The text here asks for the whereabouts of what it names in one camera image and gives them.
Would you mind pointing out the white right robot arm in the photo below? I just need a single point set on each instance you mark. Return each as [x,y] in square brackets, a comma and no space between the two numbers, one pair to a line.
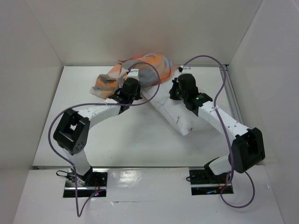
[246,147]

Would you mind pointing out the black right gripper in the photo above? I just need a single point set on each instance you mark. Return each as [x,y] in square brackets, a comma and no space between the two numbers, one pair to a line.
[175,87]

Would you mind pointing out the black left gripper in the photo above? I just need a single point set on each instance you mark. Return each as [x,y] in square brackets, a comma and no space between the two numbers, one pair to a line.
[138,97]

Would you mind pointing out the orange grey checked pillowcase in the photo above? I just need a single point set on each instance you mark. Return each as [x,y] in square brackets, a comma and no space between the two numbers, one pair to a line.
[149,70]

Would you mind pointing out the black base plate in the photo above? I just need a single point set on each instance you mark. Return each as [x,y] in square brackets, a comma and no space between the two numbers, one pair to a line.
[97,185]
[204,183]

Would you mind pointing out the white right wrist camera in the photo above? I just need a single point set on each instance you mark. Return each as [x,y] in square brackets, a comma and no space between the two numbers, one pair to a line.
[183,68]

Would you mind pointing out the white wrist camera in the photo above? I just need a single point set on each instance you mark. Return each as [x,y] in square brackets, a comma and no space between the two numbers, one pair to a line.
[183,68]
[133,73]

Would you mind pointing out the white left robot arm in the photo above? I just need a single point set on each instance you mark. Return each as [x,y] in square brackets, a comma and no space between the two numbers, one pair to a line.
[73,128]

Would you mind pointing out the white pillow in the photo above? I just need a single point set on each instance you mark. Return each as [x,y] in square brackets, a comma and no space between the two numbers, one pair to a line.
[175,112]

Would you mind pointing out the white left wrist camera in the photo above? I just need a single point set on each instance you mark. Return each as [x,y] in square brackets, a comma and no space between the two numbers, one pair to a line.
[133,73]

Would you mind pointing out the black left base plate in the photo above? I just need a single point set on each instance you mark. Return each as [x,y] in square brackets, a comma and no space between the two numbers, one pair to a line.
[97,185]

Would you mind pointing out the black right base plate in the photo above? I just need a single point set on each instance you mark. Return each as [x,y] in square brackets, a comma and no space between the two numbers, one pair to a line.
[204,183]

